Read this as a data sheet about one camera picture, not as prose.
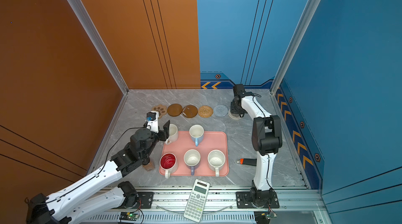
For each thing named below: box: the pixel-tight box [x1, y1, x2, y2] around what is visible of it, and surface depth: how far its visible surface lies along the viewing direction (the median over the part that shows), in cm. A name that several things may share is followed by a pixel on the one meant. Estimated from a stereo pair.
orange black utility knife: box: [236, 158, 258, 167], surface depth 87 cm
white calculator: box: [183, 178, 211, 223], surface depth 74 cm
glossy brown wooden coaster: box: [182, 104, 198, 119], surface depth 110 cm
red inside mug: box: [159, 152, 178, 179], surface depth 81 cm
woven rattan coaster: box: [197, 105, 214, 118], surface depth 108 cm
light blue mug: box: [188, 124, 205, 147], surface depth 89 cm
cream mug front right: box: [207, 149, 226, 178], surface depth 81 cm
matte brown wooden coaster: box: [166, 103, 183, 117], surface depth 111 cm
